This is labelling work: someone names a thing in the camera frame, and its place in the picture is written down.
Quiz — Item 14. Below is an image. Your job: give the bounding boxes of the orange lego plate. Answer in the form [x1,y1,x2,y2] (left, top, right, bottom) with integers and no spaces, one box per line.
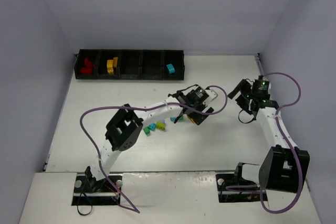
[187,115,197,125]

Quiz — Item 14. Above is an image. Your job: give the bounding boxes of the teal flower lego block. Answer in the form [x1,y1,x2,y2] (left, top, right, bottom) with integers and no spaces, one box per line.
[166,63,175,74]

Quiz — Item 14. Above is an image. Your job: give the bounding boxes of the lilac and lime lego stack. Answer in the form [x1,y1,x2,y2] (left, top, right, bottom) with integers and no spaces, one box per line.
[155,121,166,131]

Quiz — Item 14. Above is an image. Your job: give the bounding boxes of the teal small lego brick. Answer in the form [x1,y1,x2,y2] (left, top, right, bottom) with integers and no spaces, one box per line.
[148,123,156,131]

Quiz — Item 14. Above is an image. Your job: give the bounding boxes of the green small lego brick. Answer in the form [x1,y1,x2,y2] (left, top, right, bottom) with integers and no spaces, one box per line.
[143,127,151,136]

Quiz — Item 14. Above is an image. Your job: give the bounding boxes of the small orange lego brick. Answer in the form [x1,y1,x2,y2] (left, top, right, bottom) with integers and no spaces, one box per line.
[113,57,118,68]

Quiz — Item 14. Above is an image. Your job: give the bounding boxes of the yellow long lego brick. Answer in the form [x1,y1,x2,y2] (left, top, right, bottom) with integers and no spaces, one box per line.
[107,59,114,75]

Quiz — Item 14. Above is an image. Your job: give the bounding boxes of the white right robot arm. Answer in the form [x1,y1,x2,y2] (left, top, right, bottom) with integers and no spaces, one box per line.
[228,76,310,193]

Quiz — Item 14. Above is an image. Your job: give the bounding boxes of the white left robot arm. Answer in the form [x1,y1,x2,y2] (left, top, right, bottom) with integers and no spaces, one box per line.
[85,87,218,183]

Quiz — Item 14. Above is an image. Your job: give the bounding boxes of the red legos in bin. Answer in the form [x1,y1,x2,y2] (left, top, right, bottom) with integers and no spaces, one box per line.
[79,57,94,75]

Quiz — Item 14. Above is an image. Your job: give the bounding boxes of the teal lilac green lego stack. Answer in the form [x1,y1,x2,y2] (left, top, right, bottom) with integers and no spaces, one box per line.
[170,116,184,123]

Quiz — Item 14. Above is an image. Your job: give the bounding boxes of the black divided bin row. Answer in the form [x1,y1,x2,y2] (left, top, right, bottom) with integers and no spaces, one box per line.
[74,49,185,81]

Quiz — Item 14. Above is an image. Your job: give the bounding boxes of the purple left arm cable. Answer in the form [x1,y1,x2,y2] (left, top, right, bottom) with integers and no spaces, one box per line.
[80,85,228,214]

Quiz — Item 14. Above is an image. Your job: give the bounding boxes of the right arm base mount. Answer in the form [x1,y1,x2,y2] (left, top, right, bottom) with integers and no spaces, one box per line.
[215,172,260,204]

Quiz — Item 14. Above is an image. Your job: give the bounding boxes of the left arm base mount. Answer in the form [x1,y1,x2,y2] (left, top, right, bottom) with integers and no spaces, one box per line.
[71,174,120,206]

